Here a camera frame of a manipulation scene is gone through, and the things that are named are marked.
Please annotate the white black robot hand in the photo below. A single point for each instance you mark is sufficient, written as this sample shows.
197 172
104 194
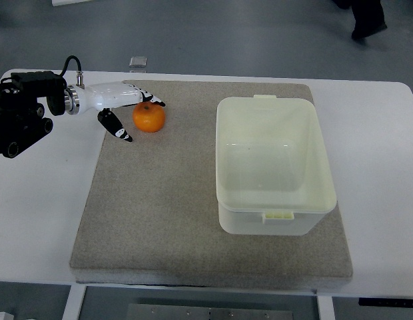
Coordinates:
105 97

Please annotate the orange fruit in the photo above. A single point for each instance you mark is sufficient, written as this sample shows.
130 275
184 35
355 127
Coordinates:
149 117

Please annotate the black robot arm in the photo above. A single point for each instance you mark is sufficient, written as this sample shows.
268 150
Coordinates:
22 117

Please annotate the white plastic box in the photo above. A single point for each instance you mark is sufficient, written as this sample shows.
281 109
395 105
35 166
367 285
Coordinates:
272 171

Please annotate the small clear floor plate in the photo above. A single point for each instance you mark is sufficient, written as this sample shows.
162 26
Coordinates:
136 62

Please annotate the white board on floor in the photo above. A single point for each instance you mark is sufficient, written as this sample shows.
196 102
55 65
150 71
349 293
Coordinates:
60 3

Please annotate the white table leg left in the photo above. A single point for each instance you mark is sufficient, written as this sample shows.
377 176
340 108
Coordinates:
74 302

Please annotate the white table leg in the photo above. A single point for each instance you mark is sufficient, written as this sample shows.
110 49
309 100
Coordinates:
74 302
325 308

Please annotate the grey metal plate below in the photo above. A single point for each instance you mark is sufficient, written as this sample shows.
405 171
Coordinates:
147 311

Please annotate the small white block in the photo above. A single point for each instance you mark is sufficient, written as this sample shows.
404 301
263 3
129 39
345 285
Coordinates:
6 316

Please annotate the person's black shoe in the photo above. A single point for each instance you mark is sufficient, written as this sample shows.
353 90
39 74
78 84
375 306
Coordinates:
368 15

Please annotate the white table leg right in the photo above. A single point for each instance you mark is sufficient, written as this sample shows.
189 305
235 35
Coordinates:
325 308

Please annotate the black table control panel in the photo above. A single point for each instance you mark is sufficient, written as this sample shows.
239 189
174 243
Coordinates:
385 302

